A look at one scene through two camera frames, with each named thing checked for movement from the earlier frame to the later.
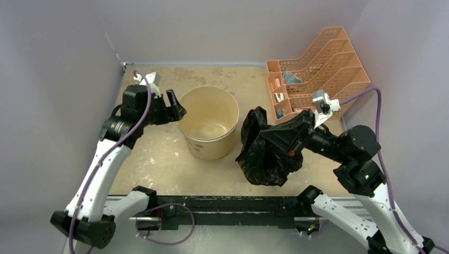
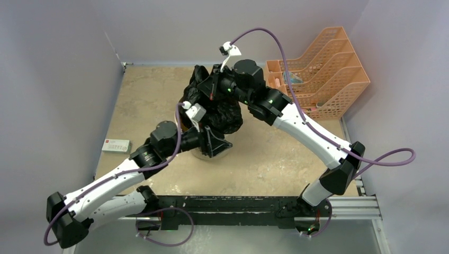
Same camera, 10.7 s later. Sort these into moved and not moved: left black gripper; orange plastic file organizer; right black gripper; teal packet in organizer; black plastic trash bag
Moved: right black gripper; black plastic trash bag; left black gripper
Not moved: teal packet in organizer; orange plastic file organizer
